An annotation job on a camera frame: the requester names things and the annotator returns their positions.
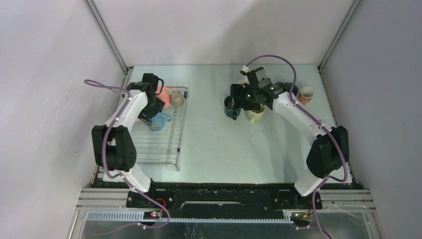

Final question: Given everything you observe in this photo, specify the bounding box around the teal green mug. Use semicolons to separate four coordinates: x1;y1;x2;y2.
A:
223;96;242;120

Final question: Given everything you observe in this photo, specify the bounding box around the wire dish rack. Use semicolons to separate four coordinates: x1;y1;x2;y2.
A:
130;86;189;171

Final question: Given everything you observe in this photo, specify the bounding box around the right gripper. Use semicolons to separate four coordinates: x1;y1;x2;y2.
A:
227;84;260;111

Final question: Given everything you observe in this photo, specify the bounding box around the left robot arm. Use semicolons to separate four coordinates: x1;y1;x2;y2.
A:
84;73;165;208

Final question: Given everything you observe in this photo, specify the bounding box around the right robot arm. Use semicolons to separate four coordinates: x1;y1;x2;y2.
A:
230;82;349;208

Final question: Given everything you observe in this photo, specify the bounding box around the salmon printed mug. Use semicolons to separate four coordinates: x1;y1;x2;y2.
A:
298;87;314;105

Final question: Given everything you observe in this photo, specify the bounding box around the blue mug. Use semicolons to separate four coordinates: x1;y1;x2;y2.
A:
149;112;172;131

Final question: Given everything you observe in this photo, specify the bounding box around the light green mug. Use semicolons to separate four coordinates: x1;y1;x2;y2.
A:
246;104;266;123

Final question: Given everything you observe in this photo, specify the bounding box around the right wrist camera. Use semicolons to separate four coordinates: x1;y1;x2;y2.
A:
240;66;272;89

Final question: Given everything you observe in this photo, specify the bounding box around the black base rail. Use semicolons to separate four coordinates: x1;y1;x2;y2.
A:
124;182;322;221

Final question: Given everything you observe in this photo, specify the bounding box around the cream mug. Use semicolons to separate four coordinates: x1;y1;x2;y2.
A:
237;79;248;85

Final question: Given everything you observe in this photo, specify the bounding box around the dark green mug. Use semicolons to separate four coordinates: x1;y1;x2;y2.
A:
283;82;300;97

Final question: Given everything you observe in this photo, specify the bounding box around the aluminium frame rail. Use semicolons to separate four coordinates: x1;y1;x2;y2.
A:
67;188;386;239

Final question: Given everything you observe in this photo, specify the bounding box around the beige small mug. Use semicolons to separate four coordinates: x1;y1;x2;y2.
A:
170;92;184;107

